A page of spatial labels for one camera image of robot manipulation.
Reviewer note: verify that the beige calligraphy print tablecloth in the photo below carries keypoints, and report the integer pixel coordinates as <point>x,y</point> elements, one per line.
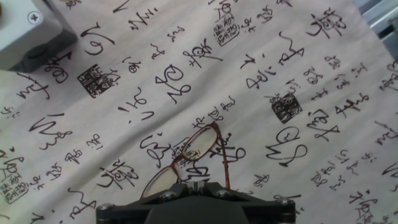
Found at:
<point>248,93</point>

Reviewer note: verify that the brown thin-frame glasses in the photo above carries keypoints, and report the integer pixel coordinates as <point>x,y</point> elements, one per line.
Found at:
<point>178,161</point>

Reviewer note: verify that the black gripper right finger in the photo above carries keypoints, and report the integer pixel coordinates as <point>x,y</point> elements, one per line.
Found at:
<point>264,208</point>

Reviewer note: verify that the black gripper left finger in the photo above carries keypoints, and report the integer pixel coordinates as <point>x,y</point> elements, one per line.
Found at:
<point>133,205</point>

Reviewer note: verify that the grey box flat red button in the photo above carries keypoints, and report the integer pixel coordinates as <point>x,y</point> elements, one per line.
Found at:
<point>34,40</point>

